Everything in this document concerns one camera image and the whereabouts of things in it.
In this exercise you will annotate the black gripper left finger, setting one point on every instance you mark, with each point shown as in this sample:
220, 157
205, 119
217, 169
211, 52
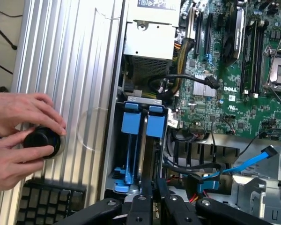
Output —
140, 211

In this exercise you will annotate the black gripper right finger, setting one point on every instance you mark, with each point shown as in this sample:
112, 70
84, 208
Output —
178, 211

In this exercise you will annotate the empty blue disk carrier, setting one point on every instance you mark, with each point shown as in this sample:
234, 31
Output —
131, 117

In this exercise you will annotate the person's right hand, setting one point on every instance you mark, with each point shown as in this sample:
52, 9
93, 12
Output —
9, 161

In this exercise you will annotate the person's left hand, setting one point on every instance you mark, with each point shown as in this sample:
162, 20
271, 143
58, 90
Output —
25, 110

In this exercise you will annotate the black plastic air shroud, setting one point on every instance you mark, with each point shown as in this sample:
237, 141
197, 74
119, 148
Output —
201, 150

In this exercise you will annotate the grey metal drive cage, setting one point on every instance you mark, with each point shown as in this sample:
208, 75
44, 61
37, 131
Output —
260, 192

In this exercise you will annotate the black keyboard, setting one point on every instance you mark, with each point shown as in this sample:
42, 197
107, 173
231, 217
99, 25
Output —
49, 204

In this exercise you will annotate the green Dell motherboard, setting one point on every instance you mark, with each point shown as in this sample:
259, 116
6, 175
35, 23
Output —
224, 110

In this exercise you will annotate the silver chipset heat sink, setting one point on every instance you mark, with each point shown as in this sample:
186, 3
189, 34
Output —
204, 86

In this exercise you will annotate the open grey PC case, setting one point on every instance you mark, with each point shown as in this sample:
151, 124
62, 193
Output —
120, 47

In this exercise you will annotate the black RAM slot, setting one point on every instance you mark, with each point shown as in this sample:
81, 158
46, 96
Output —
248, 58

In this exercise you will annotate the grey power supply unit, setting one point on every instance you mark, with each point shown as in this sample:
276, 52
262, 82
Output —
152, 35

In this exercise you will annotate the black expansion slot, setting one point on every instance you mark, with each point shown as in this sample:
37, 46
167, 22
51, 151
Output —
209, 32
197, 32

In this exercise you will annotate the black graphics card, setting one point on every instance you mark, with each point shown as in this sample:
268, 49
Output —
234, 37

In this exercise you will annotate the white expansion slot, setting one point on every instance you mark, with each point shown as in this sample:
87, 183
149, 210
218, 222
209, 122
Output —
189, 23

